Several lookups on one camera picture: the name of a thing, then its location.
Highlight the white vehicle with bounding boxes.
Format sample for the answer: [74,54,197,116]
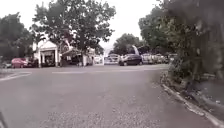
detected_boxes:
[103,53,121,65]

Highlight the dark car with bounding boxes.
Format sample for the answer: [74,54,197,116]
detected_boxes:
[118,53,144,67]

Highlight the round distant tree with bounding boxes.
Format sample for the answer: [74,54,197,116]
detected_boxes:
[112,32,145,56]

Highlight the grey asphalt road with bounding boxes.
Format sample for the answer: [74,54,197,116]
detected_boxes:
[0,63,218,128]

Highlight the row of parked cars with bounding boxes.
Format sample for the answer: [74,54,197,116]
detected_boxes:
[141,52,179,65]

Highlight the large tree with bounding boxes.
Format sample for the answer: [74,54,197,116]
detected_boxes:
[30,0,117,67]

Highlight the white building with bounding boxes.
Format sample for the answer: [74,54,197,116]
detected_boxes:
[32,39,98,68]

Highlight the roadside trees and bushes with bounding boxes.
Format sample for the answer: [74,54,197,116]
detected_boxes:
[138,0,224,84]

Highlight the pale concrete kerb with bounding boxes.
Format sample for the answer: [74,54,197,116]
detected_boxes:
[161,83,224,128]

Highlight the red car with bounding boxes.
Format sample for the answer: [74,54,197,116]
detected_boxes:
[10,57,29,69]

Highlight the dark green tree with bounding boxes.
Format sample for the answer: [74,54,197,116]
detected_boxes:
[0,12,36,64]

